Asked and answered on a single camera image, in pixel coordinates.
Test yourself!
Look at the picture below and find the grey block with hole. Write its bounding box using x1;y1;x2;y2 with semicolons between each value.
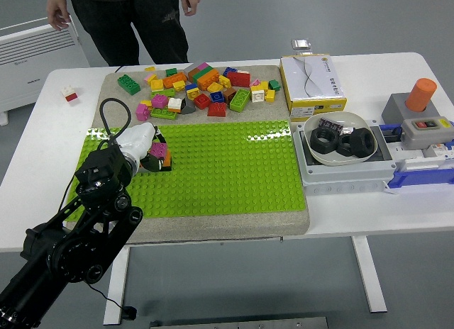
381;92;441;126

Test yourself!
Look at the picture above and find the grey sloped toy brick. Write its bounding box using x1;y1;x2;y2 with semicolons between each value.
179;98;197;116

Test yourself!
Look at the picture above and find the green studded baseplate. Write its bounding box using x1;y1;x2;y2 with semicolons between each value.
67;119;309;220

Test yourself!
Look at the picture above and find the red square toy brick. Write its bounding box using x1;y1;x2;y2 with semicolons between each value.
193;93;212;111
206;102;228;118

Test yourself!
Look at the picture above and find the grey plastic junction box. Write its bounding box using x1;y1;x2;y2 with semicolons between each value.
293;118;397;197

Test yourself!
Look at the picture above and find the dark purple packet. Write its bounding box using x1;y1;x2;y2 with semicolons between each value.
318;117;345;135

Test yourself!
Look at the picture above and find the person's left hand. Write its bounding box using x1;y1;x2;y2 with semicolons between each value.
178;0;203;17

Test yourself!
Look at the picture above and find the white panel heater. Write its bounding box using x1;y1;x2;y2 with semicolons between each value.
0;12;91;127

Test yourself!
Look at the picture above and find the yellow white cardboard box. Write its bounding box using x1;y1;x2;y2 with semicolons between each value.
279;53;348;123

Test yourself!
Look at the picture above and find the grey push-button switch box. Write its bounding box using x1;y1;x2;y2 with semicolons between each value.
400;117;454;150

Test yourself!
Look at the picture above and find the small black hex nut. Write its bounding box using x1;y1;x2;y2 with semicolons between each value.
336;134;355;157

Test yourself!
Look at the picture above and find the magenta toy brick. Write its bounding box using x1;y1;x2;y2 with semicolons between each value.
148;142;170;160
151;94;170;110

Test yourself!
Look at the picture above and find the white table leg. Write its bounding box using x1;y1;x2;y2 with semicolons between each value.
350;235;389;313
102;246;131;326

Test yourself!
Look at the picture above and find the red large toy brick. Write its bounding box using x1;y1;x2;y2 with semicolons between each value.
226;71;252;89

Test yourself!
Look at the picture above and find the person's right hand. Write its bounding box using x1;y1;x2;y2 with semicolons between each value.
45;0;72;32

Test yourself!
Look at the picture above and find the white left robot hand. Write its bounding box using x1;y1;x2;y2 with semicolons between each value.
116;121;174;174

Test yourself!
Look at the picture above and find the metal floor socket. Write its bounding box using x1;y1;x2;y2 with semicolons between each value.
291;38;314;56

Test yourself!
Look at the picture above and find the orange large toy brick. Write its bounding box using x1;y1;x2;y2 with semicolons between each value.
196;69;221;92

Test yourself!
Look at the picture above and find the white terminal block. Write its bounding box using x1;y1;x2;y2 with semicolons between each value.
389;144;454;172

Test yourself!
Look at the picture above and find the grey-brown foam mat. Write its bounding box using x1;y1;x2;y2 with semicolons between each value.
65;65;311;247

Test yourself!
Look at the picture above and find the black power cord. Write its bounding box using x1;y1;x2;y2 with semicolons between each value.
60;64;131;308

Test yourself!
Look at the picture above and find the person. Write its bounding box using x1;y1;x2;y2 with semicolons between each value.
45;0;203;67

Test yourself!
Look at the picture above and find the blue plastic tray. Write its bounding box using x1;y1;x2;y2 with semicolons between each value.
378;120;454;189

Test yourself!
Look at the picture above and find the orange cylinder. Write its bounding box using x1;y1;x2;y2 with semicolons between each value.
405;77;438;113

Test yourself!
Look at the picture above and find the white bowl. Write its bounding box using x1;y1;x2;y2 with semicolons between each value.
304;111;378;166

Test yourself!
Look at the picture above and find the grey large toy brick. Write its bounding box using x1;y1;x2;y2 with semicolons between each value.
183;60;210;74

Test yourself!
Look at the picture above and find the black small component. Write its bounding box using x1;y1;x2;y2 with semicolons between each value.
384;127;404;143

